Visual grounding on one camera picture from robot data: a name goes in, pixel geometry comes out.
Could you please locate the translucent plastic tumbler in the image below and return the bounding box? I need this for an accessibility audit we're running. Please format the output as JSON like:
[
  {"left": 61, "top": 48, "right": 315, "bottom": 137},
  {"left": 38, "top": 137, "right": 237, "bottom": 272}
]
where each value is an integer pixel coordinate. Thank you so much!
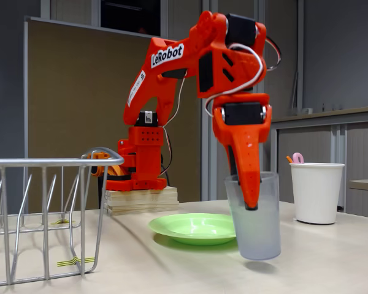
[{"left": 224, "top": 171, "right": 282, "bottom": 261}]

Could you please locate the green plastic plate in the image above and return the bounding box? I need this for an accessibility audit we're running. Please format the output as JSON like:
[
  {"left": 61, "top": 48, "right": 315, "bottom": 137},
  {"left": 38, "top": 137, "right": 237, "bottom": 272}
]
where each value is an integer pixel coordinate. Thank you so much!
[{"left": 148, "top": 213, "right": 237, "bottom": 246}]

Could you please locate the leaning grey strip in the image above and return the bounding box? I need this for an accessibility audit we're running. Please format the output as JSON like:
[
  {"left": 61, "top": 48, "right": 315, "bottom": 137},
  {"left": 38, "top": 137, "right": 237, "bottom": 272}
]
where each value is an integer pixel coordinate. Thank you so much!
[{"left": 290, "top": 71, "right": 300, "bottom": 116}]

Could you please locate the white paper cup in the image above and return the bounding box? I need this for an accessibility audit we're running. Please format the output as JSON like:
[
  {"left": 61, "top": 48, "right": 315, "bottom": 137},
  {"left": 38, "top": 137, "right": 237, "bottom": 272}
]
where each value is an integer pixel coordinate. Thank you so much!
[{"left": 289, "top": 162, "right": 346, "bottom": 225}]

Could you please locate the plywood base block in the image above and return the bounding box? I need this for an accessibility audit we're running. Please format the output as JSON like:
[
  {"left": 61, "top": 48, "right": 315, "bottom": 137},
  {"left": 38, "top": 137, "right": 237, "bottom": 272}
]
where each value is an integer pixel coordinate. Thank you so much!
[{"left": 104, "top": 186, "right": 180, "bottom": 217}]

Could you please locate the grey shutter cabinet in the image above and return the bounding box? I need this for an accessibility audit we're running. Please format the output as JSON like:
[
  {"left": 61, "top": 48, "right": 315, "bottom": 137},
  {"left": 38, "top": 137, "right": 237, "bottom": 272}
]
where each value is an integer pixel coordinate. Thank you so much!
[{"left": 269, "top": 105, "right": 368, "bottom": 220}]

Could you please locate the orange table clamp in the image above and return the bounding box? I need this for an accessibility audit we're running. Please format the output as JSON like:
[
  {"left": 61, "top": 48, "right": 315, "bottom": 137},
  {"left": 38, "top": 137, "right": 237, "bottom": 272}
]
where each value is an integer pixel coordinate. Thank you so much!
[{"left": 81, "top": 151, "right": 131, "bottom": 181}]

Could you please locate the grey side desk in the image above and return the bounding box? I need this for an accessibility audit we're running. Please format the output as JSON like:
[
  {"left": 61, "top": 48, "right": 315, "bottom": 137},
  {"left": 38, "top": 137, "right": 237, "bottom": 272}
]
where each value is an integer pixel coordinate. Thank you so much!
[{"left": 348, "top": 179, "right": 368, "bottom": 220}]

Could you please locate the dark glass window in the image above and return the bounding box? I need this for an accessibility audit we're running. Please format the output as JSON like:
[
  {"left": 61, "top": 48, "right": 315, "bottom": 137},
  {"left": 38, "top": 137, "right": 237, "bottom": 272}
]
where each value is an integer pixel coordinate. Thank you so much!
[{"left": 100, "top": 0, "right": 162, "bottom": 37}]

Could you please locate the brown partition board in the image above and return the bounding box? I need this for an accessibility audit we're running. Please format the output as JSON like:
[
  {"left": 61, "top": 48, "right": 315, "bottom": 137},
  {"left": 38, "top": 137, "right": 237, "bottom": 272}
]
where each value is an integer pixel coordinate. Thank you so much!
[{"left": 23, "top": 15, "right": 202, "bottom": 212}]

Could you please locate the black power cable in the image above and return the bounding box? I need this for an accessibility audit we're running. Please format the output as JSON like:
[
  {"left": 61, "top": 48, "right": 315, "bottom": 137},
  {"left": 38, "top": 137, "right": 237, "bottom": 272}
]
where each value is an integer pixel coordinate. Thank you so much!
[{"left": 159, "top": 127, "right": 175, "bottom": 187}]

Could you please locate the white red servo cable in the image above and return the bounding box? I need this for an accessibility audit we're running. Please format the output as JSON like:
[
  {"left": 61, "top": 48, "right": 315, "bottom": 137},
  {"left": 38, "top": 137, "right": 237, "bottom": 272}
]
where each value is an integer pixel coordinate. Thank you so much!
[{"left": 204, "top": 36, "right": 282, "bottom": 118}]

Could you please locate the metal wire dish rack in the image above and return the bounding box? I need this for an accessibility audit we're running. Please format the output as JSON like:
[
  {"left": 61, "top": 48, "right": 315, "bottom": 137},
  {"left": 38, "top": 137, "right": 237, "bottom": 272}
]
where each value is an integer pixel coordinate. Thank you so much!
[{"left": 0, "top": 146, "right": 125, "bottom": 288}]

